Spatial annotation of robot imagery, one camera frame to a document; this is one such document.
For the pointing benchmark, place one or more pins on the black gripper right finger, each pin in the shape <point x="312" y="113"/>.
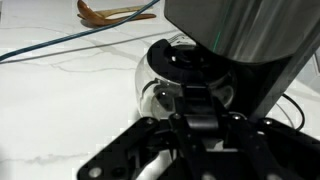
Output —
<point x="283" y="140"/>

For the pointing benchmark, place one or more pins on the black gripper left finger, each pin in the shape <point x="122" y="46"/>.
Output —
<point x="133" y="136"/>

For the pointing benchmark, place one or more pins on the black steel coffee machine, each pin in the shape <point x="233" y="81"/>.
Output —
<point x="253" y="30"/>

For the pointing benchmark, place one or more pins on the wooden spoon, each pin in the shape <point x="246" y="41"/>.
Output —
<point x="126" y="19"/>
<point x="116" y="10"/>

